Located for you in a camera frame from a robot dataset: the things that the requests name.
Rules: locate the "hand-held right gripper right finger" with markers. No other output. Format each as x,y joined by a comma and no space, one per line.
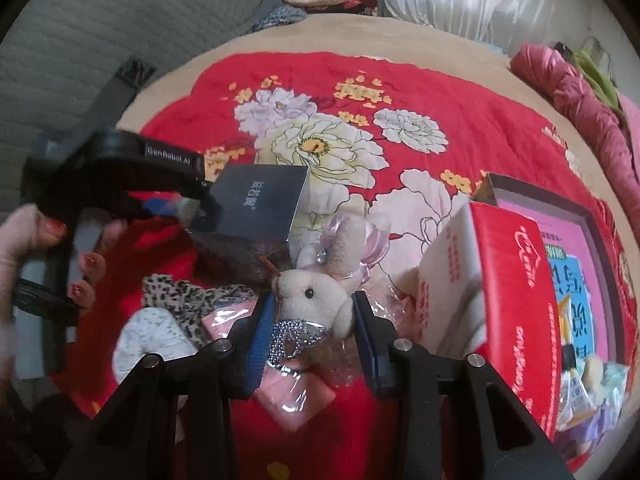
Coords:
367,345

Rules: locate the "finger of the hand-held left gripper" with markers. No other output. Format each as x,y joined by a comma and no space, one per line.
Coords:
165,206

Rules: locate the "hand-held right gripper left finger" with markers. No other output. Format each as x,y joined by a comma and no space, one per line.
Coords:
262,345

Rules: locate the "pink towel packet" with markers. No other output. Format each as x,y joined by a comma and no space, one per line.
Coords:
295,400

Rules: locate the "white rabbit plush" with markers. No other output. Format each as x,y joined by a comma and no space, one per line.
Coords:
310,295

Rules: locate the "leopard print scarf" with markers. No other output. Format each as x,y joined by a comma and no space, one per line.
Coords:
185,300

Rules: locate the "black box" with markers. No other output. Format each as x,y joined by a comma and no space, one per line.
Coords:
260,200

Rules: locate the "red tissue pack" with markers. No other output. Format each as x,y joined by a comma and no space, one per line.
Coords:
505,300

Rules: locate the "small white tissue pack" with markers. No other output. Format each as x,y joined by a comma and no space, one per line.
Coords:
575,395

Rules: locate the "dark shallow box tray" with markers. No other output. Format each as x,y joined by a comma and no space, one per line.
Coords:
600,250

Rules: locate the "large teal tissue pack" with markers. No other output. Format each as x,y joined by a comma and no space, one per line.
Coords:
616,382

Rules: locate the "person's left hand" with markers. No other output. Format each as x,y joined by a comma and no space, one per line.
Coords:
25,245

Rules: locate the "blue patterned cloth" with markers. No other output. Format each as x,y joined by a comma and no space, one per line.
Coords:
282,15

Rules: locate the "pink book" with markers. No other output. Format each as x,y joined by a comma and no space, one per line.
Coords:
570,240

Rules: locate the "red floral blanket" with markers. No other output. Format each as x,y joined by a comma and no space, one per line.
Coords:
410,75

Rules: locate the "beige bed blanket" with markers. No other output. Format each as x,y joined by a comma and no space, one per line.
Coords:
400,35

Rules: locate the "pink quilt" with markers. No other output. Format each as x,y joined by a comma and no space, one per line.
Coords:
600,125

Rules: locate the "green cloth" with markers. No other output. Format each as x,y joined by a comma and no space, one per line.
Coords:
597,75

